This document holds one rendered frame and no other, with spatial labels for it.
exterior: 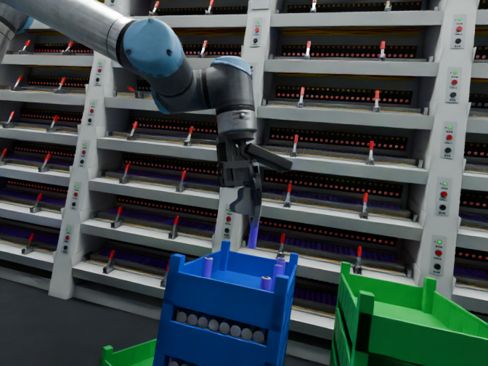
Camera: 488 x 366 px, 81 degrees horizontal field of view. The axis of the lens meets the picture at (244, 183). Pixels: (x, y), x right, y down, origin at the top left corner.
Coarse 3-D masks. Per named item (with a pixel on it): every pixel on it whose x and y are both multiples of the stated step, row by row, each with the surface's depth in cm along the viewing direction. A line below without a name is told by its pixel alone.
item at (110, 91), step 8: (104, 88) 127; (112, 88) 132; (120, 88) 137; (104, 96) 128; (112, 96) 132; (112, 104) 128; (120, 104) 126; (128, 104) 125; (136, 104) 124; (144, 104) 123; (152, 104) 122; (192, 112) 118; (200, 112) 117; (208, 112) 117
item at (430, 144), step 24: (432, 0) 114; (456, 0) 98; (432, 48) 107; (432, 96) 100; (456, 120) 94; (432, 144) 95; (456, 144) 94; (432, 168) 95; (456, 168) 93; (408, 192) 113; (432, 192) 94; (456, 192) 92; (432, 216) 93; (456, 216) 91; (408, 240) 106
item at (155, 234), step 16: (96, 208) 131; (128, 208) 137; (144, 208) 136; (160, 208) 134; (176, 208) 132; (192, 208) 130; (208, 208) 127; (96, 224) 123; (112, 224) 121; (128, 224) 123; (144, 224) 124; (160, 224) 122; (176, 224) 123; (192, 224) 124; (208, 224) 126; (128, 240) 119; (144, 240) 117; (160, 240) 114; (176, 240) 113; (192, 240) 114; (208, 240) 114
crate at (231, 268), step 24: (192, 264) 58; (216, 264) 73; (240, 264) 76; (264, 264) 74; (288, 264) 73; (168, 288) 48; (192, 288) 47; (216, 288) 46; (240, 288) 45; (288, 288) 48; (216, 312) 46; (240, 312) 45; (264, 312) 44
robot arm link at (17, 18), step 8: (0, 8) 71; (8, 8) 73; (0, 16) 72; (8, 16) 73; (16, 16) 75; (24, 16) 77; (0, 24) 72; (8, 24) 74; (16, 24) 76; (24, 24) 79; (0, 32) 73; (8, 32) 75; (16, 32) 80; (0, 40) 73; (8, 40) 75; (0, 48) 74; (0, 56) 74; (0, 64) 76
